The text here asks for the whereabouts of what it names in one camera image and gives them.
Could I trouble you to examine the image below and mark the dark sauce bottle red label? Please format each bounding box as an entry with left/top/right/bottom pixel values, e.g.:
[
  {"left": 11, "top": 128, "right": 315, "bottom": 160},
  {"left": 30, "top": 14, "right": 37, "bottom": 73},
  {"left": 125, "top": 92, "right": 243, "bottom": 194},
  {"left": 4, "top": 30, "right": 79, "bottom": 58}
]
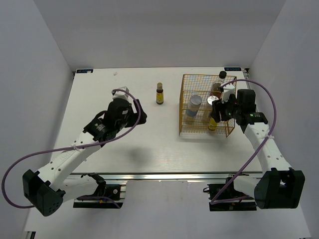
[{"left": 210, "top": 71, "right": 227, "bottom": 98}]

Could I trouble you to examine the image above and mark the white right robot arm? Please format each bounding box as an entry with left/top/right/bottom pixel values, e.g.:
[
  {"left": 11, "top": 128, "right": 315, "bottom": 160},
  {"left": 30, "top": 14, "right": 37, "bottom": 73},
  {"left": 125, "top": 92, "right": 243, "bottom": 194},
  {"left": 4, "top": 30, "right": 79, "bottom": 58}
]
[{"left": 211, "top": 88, "right": 305, "bottom": 209}]

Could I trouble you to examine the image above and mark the blue corner sticker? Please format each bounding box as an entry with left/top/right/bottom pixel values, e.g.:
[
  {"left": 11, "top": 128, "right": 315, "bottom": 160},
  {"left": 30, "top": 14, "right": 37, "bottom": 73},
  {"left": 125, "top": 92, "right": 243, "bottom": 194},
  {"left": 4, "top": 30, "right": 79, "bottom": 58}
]
[
  {"left": 76, "top": 69, "right": 93, "bottom": 74},
  {"left": 224, "top": 67, "right": 242, "bottom": 71}
]

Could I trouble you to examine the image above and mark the yellow wire rack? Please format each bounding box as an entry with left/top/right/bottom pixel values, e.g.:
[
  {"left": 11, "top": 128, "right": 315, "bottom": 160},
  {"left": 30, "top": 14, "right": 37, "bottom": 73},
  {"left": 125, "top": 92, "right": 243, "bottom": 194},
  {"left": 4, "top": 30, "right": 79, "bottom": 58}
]
[{"left": 179, "top": 74, "right": 236, "bottom": 136}]

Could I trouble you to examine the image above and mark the white jar blue label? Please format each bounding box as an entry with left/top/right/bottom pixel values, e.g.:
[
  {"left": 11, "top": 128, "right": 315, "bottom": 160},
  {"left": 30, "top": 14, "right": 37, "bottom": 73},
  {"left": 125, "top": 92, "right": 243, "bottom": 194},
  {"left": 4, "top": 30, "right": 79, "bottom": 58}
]
[{"left": 185, "top": 95, "right": 202, "bottom": 118}]

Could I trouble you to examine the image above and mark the small yellow-label bottle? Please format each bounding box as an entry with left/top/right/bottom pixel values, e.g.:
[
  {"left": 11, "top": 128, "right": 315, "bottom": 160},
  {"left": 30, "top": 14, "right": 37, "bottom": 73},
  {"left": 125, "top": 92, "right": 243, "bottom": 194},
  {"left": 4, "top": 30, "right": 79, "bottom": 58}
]
[
  {"left": 208, "top": 118, "right": 218, "bottom": 131},
  {"left": 156, "top": 83, "right": 164, "bottom": 105}
]

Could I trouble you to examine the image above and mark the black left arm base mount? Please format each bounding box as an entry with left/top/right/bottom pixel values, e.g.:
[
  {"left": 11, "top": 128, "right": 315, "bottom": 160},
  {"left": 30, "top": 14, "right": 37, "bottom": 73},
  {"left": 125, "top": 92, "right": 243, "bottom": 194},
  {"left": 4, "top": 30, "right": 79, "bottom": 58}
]
[{"left": 73, "top": 180, "right": 126, "bottom": 209}]

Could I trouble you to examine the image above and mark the blue left corner sticker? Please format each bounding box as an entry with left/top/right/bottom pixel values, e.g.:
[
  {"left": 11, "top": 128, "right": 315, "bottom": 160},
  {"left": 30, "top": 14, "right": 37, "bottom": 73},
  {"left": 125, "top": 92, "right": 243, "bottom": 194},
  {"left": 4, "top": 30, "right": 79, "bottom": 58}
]
[{"left": 76, "top": 69, "right": 93, "bottom": 74}]

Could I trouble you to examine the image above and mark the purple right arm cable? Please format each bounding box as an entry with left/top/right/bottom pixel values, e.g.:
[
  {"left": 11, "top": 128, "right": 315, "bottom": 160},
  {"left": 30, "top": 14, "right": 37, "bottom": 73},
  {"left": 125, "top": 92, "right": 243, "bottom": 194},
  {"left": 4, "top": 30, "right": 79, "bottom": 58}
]
[{"left": 210, "top": 79, "right": 276, "bottom": 205}]

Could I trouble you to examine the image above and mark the blue right corner sticker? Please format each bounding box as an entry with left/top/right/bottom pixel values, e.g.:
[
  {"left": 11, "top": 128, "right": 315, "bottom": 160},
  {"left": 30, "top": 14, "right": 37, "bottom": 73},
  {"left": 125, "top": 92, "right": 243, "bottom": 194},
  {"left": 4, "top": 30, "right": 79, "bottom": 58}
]
[{"left": 224, "top": 67, "right": 242, "bottom": 71}]

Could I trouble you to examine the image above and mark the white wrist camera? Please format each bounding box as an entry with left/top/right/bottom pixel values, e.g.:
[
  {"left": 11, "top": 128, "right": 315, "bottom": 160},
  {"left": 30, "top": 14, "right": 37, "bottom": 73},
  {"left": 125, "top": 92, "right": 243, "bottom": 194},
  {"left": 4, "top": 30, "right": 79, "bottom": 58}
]
[
  {"left": 112, "top": 86, "right": 129, "bottom": 101},
  {"left": 220, "top": 83, "right": 235, "bottom": 104}
]

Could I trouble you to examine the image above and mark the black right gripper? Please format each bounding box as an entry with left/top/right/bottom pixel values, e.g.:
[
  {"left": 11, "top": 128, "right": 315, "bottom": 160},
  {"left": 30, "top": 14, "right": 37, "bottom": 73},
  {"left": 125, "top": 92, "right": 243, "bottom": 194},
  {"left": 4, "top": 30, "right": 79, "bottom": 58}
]
[{"left": 210, "top": 93, "right": 241, "bottom": 123}]

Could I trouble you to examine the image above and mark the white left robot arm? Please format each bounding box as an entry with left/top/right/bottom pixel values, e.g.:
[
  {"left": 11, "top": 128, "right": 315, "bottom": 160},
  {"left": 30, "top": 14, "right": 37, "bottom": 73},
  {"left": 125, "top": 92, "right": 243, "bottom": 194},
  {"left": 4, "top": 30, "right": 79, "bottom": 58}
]
[{"left": 22, "top": 98, "right": 147, "bottom": 217}]

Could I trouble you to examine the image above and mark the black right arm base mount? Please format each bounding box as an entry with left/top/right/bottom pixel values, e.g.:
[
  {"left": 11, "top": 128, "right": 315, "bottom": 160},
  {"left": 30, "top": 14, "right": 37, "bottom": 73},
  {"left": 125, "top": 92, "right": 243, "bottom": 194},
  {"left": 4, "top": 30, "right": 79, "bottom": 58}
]
[{"left": 203, "top": 174, "right": 257, "bottom": 212}]

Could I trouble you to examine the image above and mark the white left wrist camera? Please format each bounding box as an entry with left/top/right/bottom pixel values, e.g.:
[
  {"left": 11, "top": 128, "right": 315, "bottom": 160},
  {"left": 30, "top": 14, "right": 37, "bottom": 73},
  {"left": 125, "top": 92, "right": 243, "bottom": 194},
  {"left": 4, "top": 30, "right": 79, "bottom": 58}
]
[{"left": 112, "top": 86, "right": 129, "bottom": 101}]

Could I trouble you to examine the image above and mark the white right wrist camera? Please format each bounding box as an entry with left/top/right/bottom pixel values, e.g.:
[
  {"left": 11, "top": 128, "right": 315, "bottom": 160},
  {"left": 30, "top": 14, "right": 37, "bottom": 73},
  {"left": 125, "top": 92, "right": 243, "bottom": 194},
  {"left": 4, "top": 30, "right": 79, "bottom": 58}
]
[{"left": 220, "top": 83, "right": 235, "bottom": 104}]

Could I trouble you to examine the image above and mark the white granule jar silver lid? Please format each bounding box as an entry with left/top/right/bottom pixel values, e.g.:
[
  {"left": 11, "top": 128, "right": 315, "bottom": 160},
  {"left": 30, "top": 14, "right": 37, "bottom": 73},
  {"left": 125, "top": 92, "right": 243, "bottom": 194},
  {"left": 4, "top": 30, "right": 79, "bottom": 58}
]
[{"left": 202, "top": 95, "right": 219, "bottom": 122}]

